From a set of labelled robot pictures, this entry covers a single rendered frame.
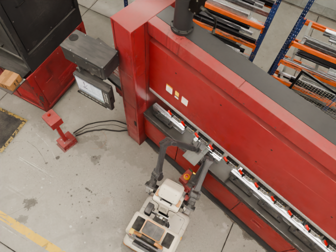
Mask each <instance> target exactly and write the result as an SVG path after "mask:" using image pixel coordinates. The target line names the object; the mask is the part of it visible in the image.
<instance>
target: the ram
mask: <svg viewBox="0 0 336 252"><path fill-rule="evenodd" d="M167 84H168V85H169V86H170V87H171V88H172V94H170V93H169V92H168V91H167V90H166V86H167ZM149 87H150V88H151V89H152V90H153V91H155V92H156V93H157V94H158V95H159V96H161V97H162V98H163V99H164V100H166V101H167V102H168V103H169V104H170V105H172V106H173V107H174V108H175V109H176V110H178V111H179V112H180V113H181V114H183V115H184V116H185V117H186V118H187V119H189V120H190V121H191V122H192V123H193V124H195V125H196V126H197V127H198V128H199V129H201V130H202V131H203V132H204V133H206V134H207V135H208V136H209V137H210V138H212V139H213V140H214V141H215V142H216V143H218V144H219V145H220V146H221V147H223V148H224V149H225V150H226V151H227V152H229V153H230V154H231V155H232V156H233V157H235V158H236V159H237V160H238V161H240V162H241V163H242V164H243V165H244V166H246V167H247V168H248V169H249V170H250V171H252V172H253V173H254V174H255V175H256V176H258V177H259V178H260V179H261V180H263V181H264V182H265V183H266V184H267V185H269V186H270V187H271V188H272V189H273V190H275V191H276V192H277V193H278V194H280V195H281V196H282V197H283V198H284V199H286V200H287V201H288V202H289V203H290V204H292V205H293V206H294V207H295V208H297V209H298V210H299V211H300V212H301V213H303V214H304V215H305V216H306V217H307V218H309V219H310V220H311V221H312V222H313V223H315V224H316V225H317V226H318V227H320V228H321V229H322V230H323V231H324V232H326V233H327V234H328V235H329V236H330V237H332V238H333V239H334V240H335V241H336V175H335V174H334V173H332V172H331V171H330V170H328V169H327V168H326V167H324V166H323V165H322V164H320V163H319V162H318V161H316V160H315V159H314V158H313V157H311V156H310V155H309V154H307V153H306V152H305V151H303V150H302V149H301V148H299V147H298V146H297V145H295V144H294V143H293V142H291V141H290V140H289V139H287V138H286V137H285V136H283V135H282V134H281V133H279V132H278V131H277V130H275V129H274V128H273V127H271V126H270V125H269V124H267V123H266V122H265V121H263V120H262V119H261V118H260V117H258V116H257V115H256V114H254V113H253V112H252V111H250V110H249V109H248V108H246V107H245V106H244V105H242V104H241V103H240V102H238V101H237V100H236V99H234V98H233V97H232V96H230V95H229V94H228V93H226V92H225V91H224V90H222V89H221V88H220V87H218V86H217V85H216V84H214V83H213V82H212V81H210V80H209V79H208V78H207V77H205V76H204V75H203V74H201V73H200V72H199V71H197V70H196V69H195V68H193V67H192V66H191V65H189V64H188V63H187V62H185V61H184V60H183V59H181V58H180V57H179V56H177V55H176V54H175V53H173V52H172V51H171V50H169V49H168V48H167V47H165V46H164V45H163V44H161V43H160V42H159V41H157V40H156V39H155V38H152V39H150V40H149ZM149 90H150V89H149ZM152 90H150V91H151V92H152V93H153V94H155V93H154V92H153V91H152ZM176 91H177V92H178V93H179V96H177V97H178V99H177V98H175V96H176V95H175V92H176ZM155 95H156V94H155ZM158 95H156V96H157V97H158V98H159V99H161V98H160V97H159V96H158ZM182 96H183V97H184V98H185V99H186V100H188V104H187V106H185V105H184V104H183V103H182V102H181V99H182ZM161 100H162V99H161ZM164 100H162V101H163V102H164V103H166V102H165V101H164ZM166 104H167V103H166ZM167 105H168V104H167ZM170 105H168V106H169V107H170V108H172V107H171V106H170ZM172 109H173V108H172ZM175 109H173V110H174V111H175V112H176V113H178V112H177V111H176V110H175ZM178 114H179V113H178ZM181 114H179V115H180V116H181V117H182V118H184V117H183V116H182V115H181ZM184 119H185V118H184ZM187 119H185V120H186V121H187V122H188V123H190V122H189V121H188V120H187ZM190 124H191V123H190ZM193 124H191V125H192V126H193V127H194V128H196V127H195V126H194V125H193ZM198 128H196V129H197V130H198V131H199V132H201V131H200V130H199V129H198ZM201 133H202V132H201ZM204 133H202V134H203V135H204V136H205V137H207V136H206V135H205V134H204ZM207 138H208V137H207ZM210 138H208V139H209V140H210V141H211V142H213V141H212V140H211V139H210ZM213 143H214V142H213ZM216 143H214V144H215V145H216V146H217V147H219V146H218V145H217V144H216ZM221 147H219V148H220V149H221V150H222V151H223V152H225V151H224V150H223V149H222V148H221ZM227 152H225V153H226V154H227V155H228V156H230V155H229V154H228V153H227ZM230 157H231V156H230ZM233 157H231V158H232V159H233V160H234V161H236V160H235V159H234V158H233ZM236 162H237V161H236ZM237 163H238V164H239V165H240V166H242V165H241V164H240V163H239V162H237ZM242 167H243V166H242ZM243 168H244V169H245V170H246V171H248V170H247V169H246V168H245V167H243ZM250 171H248V172H249V173H250V174H251V175H252V176H254V175H253V174H252V173H251V172H250ZM256 176H254V177H255V178H256V179H257V180H258V181H260V180H259V179H258V178H257V177H256ZM260 182H261V183H262V184H263V185H265V184H264V183H263V182H262V181H260ZM265 186H266V185H265ZM266 187H267V188H268V189H269V190H271V189H270V188H269V187H268V186H266ZM273 190H271V191H272V192H273V193H274V194H275V195H277V194H276V193H275V192H274V191H273ZM277 196H278V197H279V198H280V199H281V200H283V199H282V198H281V197H280V196H279V195H277ZM283 201H284V202H285V203H286V204H287V205H289V204H288V203H287V202H286V201H285V200H283ZM289 206H290V207H291V208H292V209H293V210H295V211H296V212H297V213H298V214H300V213H299V212H298V211H297V210H296V209H294V208H293V207H292V206H291V205H289ZM300 215H301V216H302V217H303V218H304V219H306V218H305V217H304V216H303V215H302V214H300ZM306 220H307V221H308V222H309V223H310V224H312V223H311V222H310V221H309V220H308V219H306ZM312 225H313V226H314V227H315V228H316V229H318V228H317V227H316V226H315V225H314V224H312ZM318 230H319V231H320V232H321V233H322V234H324V235H325V236H326V237H327V238H328V239H330V240H331V241H332V242H333V243H335V242H334V241H333V240H332V239H331V238H329V237H328V236H327V235H326V234H325V233H323V232H322V231H321V230H320V229H318ZM335 244H336V243H335Z"/></svg>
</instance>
